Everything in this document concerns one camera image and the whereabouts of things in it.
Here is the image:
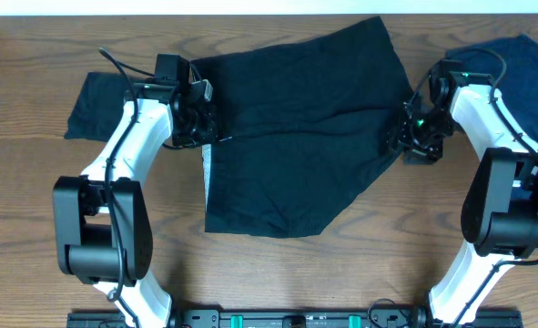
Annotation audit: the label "dark navy clothes pile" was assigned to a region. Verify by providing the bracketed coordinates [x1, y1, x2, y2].
[445, 35, 538, 142]

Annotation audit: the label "black shorts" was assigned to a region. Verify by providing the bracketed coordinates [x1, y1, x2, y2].
[196, 16, 412, 238]

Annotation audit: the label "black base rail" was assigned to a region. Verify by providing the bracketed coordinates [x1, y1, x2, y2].
[66, 307, 524, 328]

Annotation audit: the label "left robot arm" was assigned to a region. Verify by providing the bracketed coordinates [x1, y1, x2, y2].
[53, 80, 217, 327]

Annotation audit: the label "folded black cloth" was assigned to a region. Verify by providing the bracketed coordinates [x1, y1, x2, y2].
[64, 72, 127, 142]

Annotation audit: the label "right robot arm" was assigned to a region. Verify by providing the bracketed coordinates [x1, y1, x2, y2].
[389, 60, 538, 327]

